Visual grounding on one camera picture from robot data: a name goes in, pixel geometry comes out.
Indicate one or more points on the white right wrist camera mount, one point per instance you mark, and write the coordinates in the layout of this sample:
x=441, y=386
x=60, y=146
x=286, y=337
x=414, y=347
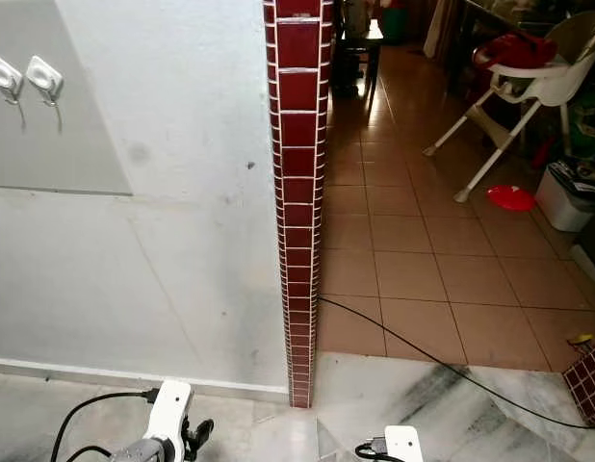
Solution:
x=402, y=445

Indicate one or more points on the red cloth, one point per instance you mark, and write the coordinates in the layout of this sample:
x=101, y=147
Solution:
x=514, y=50

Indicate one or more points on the white wall hook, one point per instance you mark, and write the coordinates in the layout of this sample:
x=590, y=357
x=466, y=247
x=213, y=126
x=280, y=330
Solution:
x=5, y=75
x=43, y=76

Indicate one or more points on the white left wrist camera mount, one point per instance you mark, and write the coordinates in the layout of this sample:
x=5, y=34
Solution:
x=170, y=409

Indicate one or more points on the low red tiled ledge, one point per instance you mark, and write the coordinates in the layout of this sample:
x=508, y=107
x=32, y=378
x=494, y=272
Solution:
x=588, y=385

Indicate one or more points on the red round plate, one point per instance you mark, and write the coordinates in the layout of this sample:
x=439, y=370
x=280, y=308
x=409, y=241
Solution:
x=511, y=198

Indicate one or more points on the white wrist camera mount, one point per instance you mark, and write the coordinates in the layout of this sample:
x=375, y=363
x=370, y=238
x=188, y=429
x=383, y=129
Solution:
x=402, y=445
x=170, y=409

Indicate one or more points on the small yellow object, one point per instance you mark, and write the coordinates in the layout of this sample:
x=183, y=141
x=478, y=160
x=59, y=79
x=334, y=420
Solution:
x=580, y=340

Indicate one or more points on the dark wooden stool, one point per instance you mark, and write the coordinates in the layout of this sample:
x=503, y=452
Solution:
x=357, y=53

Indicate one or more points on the white baby high chair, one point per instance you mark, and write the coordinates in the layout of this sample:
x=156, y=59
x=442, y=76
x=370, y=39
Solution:
x=543, y=87

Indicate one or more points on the green container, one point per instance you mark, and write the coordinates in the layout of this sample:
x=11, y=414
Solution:
x=394, y=21

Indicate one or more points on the white plastic bin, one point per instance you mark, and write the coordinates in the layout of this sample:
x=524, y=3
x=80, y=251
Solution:
x=565, y=197

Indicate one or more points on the red tiled pillar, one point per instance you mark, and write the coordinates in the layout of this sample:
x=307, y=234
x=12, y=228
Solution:
x=297, y=144

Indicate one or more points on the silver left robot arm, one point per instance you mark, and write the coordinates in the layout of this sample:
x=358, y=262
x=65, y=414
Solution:
x=140, y=452

